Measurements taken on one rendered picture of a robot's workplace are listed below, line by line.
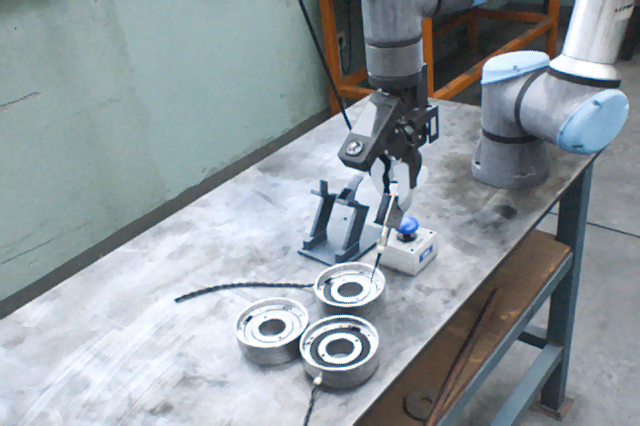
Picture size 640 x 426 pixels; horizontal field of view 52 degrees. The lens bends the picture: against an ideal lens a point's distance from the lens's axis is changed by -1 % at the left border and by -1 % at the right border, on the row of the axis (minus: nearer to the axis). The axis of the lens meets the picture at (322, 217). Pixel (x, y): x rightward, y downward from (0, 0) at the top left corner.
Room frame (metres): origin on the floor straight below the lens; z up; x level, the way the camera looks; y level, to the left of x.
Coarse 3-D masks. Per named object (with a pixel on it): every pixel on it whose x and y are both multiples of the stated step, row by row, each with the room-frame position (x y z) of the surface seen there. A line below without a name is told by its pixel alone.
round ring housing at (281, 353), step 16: (256, 304) 0.77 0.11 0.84; (272, 304) 0.77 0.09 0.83; (288, 304) 0.77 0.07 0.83; (240, 320) 0.74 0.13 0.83; (272, 320) 0.74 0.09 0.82; (288, 320) 0.73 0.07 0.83; (304, 320) 0.73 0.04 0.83; (240, 336) 0.71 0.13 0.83; (256, 336) 0.71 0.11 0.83; (256, 352) 0.68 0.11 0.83; (272, 352) 0.67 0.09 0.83; (288, 352) 0.68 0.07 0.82
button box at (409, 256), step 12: (420, 228) 0.90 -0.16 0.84; (396, 240) 0.88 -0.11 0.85; (408, 240) 0.87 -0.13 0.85; (420, 240) 0.87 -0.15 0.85; (432, 240) 0.88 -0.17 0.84; (384, 252) 0.87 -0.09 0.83; (396, 252) 0.86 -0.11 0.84; (408, 252) 0.84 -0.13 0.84; (420, 252) 0.85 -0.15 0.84; (432, 252) 0.87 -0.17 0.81; (384, 264) 0.87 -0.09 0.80; (396, 264) 0.86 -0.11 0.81; (408, 264) 0.84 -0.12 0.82; (420, 264) 0.85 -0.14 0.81
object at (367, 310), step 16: (336, 272) 0.83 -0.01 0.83; (352, 272) 0.83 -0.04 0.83; (368, 272) 0.82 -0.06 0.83; (320, 288) 0.80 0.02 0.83; (336, 288) 0.79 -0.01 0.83; (352, 288) 0.81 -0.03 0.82; (368, 288) 0.78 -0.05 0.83; (384, 288) 0.77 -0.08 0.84; (320, 304) 0.76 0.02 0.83; (336, 304) 0.74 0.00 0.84; (368, 304) 0.74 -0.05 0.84; (368, 320) 0.75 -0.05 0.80
